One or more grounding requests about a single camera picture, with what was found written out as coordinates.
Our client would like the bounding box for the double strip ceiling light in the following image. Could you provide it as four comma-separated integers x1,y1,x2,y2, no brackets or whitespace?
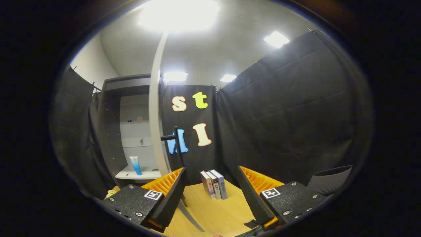
263,31,290,49

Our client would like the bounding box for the white blue cosmetic tube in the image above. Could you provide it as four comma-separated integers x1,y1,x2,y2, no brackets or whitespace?
129,156,142,176

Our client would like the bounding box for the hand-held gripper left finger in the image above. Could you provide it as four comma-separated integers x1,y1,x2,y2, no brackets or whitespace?
99,167,188,233

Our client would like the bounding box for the black door handle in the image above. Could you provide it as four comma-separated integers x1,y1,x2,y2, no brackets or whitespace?
161,126,185,175

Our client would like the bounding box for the black backdrop cloth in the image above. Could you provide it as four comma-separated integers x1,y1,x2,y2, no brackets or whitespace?
49,29,375,199

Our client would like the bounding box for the grey blue spine book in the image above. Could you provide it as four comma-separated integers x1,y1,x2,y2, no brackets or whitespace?
210,169,228,200

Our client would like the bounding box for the yellow soft toy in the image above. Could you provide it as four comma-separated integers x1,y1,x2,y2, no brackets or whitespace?
106,185,121,199

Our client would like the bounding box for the dark grey cabinet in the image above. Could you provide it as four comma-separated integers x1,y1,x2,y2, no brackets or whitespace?
98,74,165,189

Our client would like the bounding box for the large ceiling light panel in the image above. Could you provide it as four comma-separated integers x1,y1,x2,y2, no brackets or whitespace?
138,0,220,32

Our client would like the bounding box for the white brown spine book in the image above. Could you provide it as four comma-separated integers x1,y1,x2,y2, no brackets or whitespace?
206,171,222,200

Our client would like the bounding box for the mauve cover book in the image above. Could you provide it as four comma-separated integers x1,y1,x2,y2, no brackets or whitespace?
200,171,216,200

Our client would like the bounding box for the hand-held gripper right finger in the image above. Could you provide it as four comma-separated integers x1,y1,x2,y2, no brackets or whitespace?
236,165,327,232

